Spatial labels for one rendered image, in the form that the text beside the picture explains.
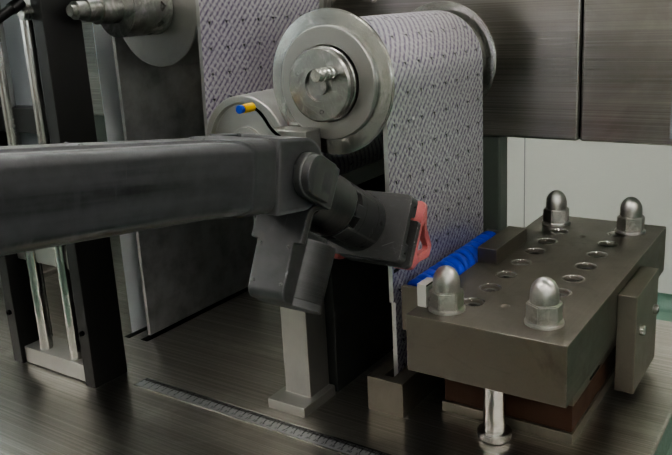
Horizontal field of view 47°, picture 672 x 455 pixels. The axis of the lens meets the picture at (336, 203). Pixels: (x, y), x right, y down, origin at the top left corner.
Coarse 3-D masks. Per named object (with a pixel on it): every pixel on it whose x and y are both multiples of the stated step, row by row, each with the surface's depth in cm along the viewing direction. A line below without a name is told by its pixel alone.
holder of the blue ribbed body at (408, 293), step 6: (402, 288) 81; (408, 288) 80; (414, 288) 80; (402, 294) 81; (408, 294) 81; (414, 294) 80; (402, 300) 81; (408, 300) 81; (414, 300) 80; (402, 306) 81; (408, 306) 81; (414, 306) 81; (402, 312) 82; (402, 318) 82; (402, 324) 82
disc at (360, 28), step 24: (312, 24) 78; (336, 24) 76; (360, 24) 75; (288, 48) 80; (384, 48) 74; (384, 72) 75; (384, 96) 75; (288, 120) 83; (336, 120) 79; (384, 120) 76; (336, 144) 80; (360, 144) 78
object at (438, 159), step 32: (416, 128) 82; (448, 128) 88; (480, 128) 96; (384, 160) 78; (416, 160) 82; (448, 160) 89; (480, 160) 97; (416, 192) 83; (448, 192) 90; (480, 192) 98; (448, 224) 91; (480, 224) 99
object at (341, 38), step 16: (304, 32) 78; (320, 32) 77; (336, 32) 76; (304, 48) 79; (352, 48) 75; (288, 64) 80; (368, 64) 75; (288, 80) 81; (368, 80) 75; (288, 96) 81; (368, 96) 76; (352, 112) 77; (368, 112) 76; (320, 128) 80; (336, 128) 79; (352, 128) 78
